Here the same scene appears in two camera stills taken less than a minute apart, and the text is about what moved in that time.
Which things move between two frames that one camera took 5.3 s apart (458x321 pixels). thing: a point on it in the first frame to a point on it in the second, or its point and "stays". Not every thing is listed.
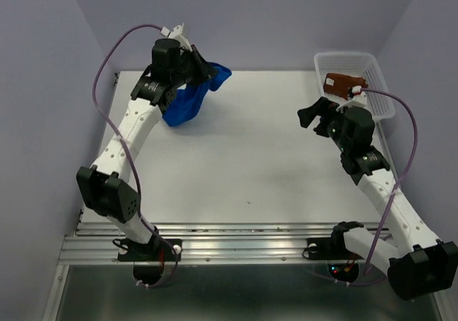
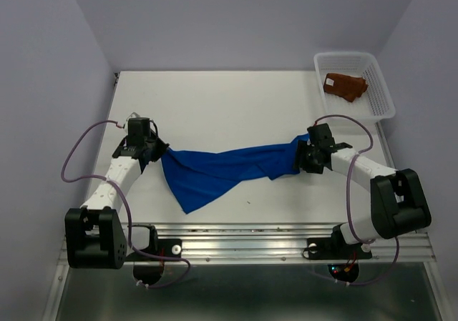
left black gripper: (204, 69) to (162, 147)
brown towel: (339, 84) stays
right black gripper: (322, 107) to (303, 146)
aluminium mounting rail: (206, 242) stays
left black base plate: (156, 250) stays
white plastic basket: (362, 65) stays
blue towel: (189, 101) to (197, 179)
